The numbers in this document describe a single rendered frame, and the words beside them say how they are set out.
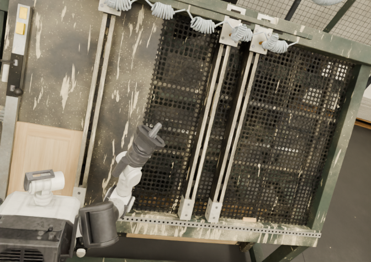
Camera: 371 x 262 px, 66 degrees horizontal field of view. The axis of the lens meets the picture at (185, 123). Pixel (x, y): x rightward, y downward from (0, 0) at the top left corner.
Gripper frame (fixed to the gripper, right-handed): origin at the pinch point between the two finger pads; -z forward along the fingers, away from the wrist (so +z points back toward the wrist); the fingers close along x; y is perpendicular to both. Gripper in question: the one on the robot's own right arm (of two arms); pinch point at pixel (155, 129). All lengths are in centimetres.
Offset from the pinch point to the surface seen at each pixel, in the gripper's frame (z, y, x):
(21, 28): 12, 9, 78
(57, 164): 61, 7, 33
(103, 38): -1, 27, 51
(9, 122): 50, -2, 59
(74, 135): 46, 14, 35
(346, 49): -59, 100, -45
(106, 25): -7, 30, 53
